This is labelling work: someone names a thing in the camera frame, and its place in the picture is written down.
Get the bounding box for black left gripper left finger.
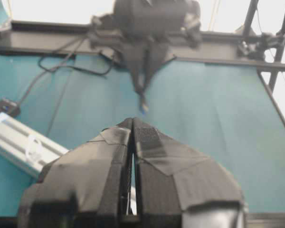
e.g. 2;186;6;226
17;118;132;228

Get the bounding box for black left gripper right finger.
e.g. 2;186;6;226
132;118;247;228

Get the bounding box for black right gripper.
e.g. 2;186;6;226
87;0;202;95

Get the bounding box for black USB hub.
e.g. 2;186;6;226
0;98;20;117

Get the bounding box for white zip-tie ring near hub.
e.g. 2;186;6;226
25;135;43;162

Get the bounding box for aluminium extrusion rail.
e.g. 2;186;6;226
0;113;69;178

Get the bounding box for black hub power cable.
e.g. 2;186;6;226
16;38;117;107

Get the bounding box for black metal frame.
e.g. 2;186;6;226
0;0;285;148

